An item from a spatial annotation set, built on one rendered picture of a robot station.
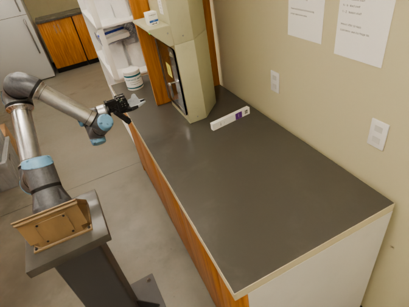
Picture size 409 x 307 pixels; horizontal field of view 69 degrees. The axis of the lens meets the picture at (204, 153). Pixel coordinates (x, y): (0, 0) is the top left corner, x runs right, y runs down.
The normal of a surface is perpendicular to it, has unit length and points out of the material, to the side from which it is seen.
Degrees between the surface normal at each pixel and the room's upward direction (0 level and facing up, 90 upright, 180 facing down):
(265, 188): 1
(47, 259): 0
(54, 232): 90
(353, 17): 90
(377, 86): 90
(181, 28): 90
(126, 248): 0
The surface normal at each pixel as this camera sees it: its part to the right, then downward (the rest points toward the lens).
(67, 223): 0.41, 0.50
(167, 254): -0.15, -0.79
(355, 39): -0.89, 0.37
